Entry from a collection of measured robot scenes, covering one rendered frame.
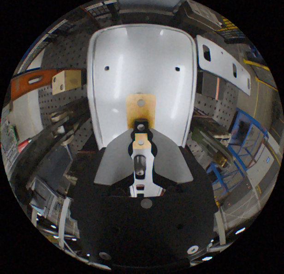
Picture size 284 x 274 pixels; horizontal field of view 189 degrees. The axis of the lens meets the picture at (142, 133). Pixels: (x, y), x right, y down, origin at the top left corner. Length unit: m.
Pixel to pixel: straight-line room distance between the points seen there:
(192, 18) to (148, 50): 0.15
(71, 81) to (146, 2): 0.23
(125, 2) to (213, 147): 0.37
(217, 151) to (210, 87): 0.15
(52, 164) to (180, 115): 0.74
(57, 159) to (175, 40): 0.82
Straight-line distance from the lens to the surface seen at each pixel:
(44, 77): 0.18
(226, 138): 0.27
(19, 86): 0.16
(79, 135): 0.69
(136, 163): 0.23
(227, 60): 0.31
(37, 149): 0.17
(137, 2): 0.26
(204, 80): 0.25
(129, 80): 0.18
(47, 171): 0.72
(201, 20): 0.26
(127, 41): 0.20
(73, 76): 0.18
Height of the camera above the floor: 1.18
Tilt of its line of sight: 59 degrees down
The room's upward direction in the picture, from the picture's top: 176 degrees clockwise
